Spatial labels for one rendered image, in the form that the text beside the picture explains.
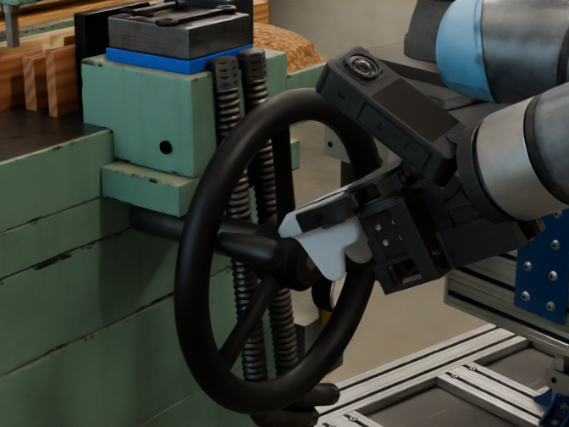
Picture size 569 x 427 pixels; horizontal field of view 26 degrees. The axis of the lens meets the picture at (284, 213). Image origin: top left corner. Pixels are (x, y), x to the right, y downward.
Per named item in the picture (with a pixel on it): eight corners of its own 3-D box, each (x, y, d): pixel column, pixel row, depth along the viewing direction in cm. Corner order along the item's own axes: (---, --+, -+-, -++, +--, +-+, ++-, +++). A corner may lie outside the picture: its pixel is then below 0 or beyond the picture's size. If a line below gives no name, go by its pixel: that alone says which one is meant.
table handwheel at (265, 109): (428, 126, 118) (356, 419, 118) (262, 96, 129) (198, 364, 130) (256, 57, 94) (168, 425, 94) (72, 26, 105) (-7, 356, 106)
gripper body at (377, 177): (375, 299, 88) (510, 258, 79) (323, 190, 87) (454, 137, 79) (431, 258, 93) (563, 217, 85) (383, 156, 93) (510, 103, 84)
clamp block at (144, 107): (190, 180, 107) (187, 80, 104) (80, 154, 115) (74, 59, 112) (290, 142, 119) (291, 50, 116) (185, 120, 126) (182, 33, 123)
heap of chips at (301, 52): (284, 73, 133) (284, 39, 132) (186, 57, 141) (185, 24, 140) (332, 58, 140) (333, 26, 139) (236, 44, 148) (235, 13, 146)
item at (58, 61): (58, 118, 116) (53, 52, 114) (48, 115, 116) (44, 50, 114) (208, 74, 132) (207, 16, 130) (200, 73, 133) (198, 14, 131)
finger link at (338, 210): (291, 241, 90) (378, 207, 84) (282, 221, 90) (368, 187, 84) (328, 218, 93) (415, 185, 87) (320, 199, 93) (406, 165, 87)
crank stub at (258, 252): (292, 243, 95) (284, 274, 95) (234, 228, 99) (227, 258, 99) (274, 240, 93) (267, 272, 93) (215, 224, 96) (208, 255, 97)
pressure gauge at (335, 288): (331, 338, 138) (332, 270, 135) (303, 329, 140) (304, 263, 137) (361, 319, 143) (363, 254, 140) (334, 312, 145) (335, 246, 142)
